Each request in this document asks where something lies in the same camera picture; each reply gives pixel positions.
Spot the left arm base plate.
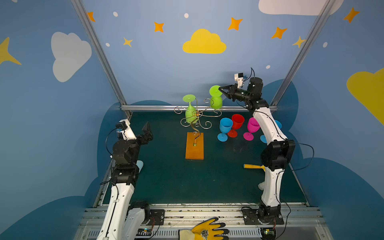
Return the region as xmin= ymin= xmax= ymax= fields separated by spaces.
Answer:
xmin=143 ymin=209 xmax=165 ymax=226

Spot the right circuit board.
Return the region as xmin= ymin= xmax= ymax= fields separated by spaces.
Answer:
xmin=261 ymin=229 xmax=276 ymax=239

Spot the red wine glass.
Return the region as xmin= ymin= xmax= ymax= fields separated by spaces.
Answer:
xmin=228 ymin=114 xmax=245 ymax=138

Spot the green wine glass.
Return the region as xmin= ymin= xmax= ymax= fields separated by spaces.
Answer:
xmin=209 ymin=85 xmax=223 ymax=110
xmin=183 ymin=94 xmax=197 ymax=124

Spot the light blue toy spatula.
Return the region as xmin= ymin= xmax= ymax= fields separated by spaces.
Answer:
xmin=136 ymin=160 xmax=144 ymax=173

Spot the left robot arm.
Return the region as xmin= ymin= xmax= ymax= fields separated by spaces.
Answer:
xmin=97 ymin=119 xmax=154 ymax=240

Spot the orange wooden rack base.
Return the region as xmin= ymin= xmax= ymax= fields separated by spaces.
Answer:
xmin=186 ymin=132 xmax=204 ymax=160

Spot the left circuit board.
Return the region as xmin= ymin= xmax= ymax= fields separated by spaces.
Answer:
xmin=136 ymin=228 xmax=153 ymax=237

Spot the gold wire glass rack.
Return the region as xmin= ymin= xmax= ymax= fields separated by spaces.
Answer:
xmin=174 ymin=98 xmax=222 ymax=133

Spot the circuit board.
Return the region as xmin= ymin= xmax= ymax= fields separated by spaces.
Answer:
xmin=261 ymin=229 xmax=276 ymax=239
xmin=136 ymin=228 xmax=153 ymax=237

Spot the yellow black work glove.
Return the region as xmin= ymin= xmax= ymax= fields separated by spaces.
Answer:
xmin=179 ymin=217 xmax=229 ymax=240

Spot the aluminium frame rail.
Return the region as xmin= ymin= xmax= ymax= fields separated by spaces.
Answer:
xmin=120 ymin=104 xmax=278 ymax=113

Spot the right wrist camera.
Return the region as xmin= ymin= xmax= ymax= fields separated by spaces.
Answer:
xmin=234 ymin=73 xmax=244 ymax=89

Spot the white brush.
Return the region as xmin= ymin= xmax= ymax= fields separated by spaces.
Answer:
xmin=258 ymin=182 xmax=265 ymax=191

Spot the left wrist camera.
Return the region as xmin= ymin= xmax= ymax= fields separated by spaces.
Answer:
xmin=116 ymin=119 xmax=137 ymax=141

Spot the yellow toy shovel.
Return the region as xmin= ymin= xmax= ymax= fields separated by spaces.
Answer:
xmin=243 ymin=164 xmax=265 ymax=171

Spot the blue wine glass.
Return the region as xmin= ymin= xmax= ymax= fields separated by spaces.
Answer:
xmin=260 ymin=118 xmax=285 ymax=145
xmin=218 ymin=118 xmax=233 ymax=142

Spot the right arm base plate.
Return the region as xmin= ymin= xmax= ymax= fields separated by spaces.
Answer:
xmin=241 ymin=207 xmax=285 ymax=225

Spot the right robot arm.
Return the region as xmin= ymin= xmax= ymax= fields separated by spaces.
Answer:
xmin=219 ymin=77 xmax=296 ymax=225

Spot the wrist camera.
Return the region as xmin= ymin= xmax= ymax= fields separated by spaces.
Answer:
xmin=116 ymin=119 xmax=137 ymax=141
xmin=234 ymin=73 xmax=244 ymax=89

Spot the pink wine glass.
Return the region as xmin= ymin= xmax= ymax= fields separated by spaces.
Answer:
xmin=243 ymin=118 xmax=261 ymax=141

